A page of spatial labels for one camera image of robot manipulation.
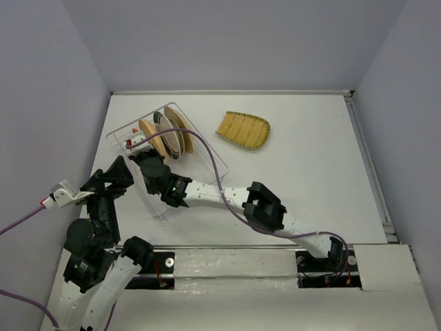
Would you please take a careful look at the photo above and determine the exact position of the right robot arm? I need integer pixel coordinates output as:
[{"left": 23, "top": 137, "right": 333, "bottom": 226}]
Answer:
[{"left": 129, "top": 150, "right": 348, "bottom": 270}]

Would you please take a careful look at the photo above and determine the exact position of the large cream bird plate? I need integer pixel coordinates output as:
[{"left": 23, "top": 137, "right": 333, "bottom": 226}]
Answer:
[{"left": 163, "top": 105, "right": 196, "bottom": 154}]

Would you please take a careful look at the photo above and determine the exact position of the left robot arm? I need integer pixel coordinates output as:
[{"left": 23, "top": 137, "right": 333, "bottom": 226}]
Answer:
[{"left": 50, "top": 156, "right": 154, "bottom": 330}]

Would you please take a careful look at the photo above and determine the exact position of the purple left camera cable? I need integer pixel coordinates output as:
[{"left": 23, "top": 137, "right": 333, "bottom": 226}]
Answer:
[{"left": 0, "top": 203, "right": 59, "bottom": 328}]

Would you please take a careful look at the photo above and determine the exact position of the plain beige plate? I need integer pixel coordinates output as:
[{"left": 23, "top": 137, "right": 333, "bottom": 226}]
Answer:
[{"left": 138, "top": 119, "right": 170, "bottom": 163}]

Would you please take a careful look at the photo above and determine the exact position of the purple camera cable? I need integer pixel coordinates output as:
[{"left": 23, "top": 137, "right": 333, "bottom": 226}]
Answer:
[
  {"left": 127, "top": 128, "right": 349, "bottom": 280},
  {"left": 0, "top": 203, "right": 59, "bottom": 328}
]

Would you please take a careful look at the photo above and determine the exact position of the small cream floral plate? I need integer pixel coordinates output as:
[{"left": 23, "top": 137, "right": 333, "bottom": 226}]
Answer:
[{"left": 176, "top": 131, "right": 185, "bottom": 155}]

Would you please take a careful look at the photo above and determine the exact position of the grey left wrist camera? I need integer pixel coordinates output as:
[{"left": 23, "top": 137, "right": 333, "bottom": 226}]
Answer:
[{"left": 40, "top": 179, "right": 94, "bottom": 210}]

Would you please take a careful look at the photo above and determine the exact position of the white plate green red rim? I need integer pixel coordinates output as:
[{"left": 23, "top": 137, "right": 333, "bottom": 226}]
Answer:
[{"left": 153, "top": 111, "right": 181, "bottom": 160}]

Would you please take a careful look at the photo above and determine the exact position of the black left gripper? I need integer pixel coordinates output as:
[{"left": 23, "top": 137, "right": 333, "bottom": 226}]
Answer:
[{"left": 76, "top": 153, "right": 135, "bottom": 241}]

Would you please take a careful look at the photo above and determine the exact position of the woven bamboo tray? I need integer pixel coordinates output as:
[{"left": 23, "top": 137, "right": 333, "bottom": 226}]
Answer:
[{"left": 216, "top": 111, "right": 271, "bottom": 150}]

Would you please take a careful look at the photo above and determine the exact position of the white wire dish rack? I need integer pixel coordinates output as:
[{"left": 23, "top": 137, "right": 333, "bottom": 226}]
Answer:
[{"left": 106, "top": 103, "right": 216, "bottom": 223}]

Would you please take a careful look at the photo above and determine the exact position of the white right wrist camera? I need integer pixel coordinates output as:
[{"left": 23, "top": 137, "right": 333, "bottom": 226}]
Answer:
[{"left": 125, "top": 131, "right": 152, "bottom": 154}]

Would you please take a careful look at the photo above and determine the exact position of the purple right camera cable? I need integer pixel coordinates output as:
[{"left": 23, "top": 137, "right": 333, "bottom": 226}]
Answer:
[{"left": 127, "top": 128, "right": 349, "bottom": 280}]

